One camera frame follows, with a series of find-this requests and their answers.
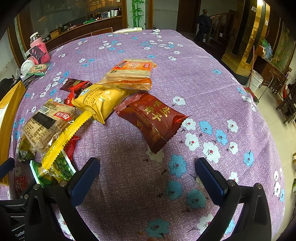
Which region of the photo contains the small red candy packet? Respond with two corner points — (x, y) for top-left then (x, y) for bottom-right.
(15, 175), (28, 196)

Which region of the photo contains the yellow green pea snack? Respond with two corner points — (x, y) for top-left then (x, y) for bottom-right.
(18, 136), (36, 161)

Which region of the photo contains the green pea snack packet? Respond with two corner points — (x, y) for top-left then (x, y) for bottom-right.
(30, 150), (76, 187)

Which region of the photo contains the brown label cracker pack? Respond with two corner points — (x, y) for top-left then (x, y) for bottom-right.
(22, 100), (92, 170)

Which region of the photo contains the dark red date snack pack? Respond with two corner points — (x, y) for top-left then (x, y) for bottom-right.
(114, 92), (187, 153)

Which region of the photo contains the yellow sandwich cracker pack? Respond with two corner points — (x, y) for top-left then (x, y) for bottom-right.
(71, 84), (137, 124)

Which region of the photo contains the orange soda cracker pack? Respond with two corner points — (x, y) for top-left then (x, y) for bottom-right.
(97, 59), (157, 91)

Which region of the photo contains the red black candy lower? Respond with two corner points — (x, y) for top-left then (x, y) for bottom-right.
(64, 136), (80, 161)

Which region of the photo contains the yellow white cardboard box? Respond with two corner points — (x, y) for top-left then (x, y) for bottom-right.
(1, 81), (26, 186)

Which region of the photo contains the purple floral tablecloth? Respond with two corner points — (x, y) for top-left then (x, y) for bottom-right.
(9, 30), (285, 240)

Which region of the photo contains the green biscuit packet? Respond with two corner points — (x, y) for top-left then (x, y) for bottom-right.
(26, 64), (48, 76)

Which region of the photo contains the white round container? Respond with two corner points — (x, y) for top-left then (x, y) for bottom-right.
(20, 56), (38, 79)

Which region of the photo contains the dark maroon chocolate packet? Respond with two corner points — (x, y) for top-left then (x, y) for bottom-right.
(60, 78), (92, 93)

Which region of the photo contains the white bucket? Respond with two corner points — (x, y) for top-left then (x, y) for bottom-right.
(246, 70), (263, 93)

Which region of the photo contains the pink sleeved glass bottle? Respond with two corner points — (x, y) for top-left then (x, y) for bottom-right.
(29, 32), (50, 64)

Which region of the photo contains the cream tube on table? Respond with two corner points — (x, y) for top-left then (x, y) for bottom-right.
(112, 27), (142, 34)

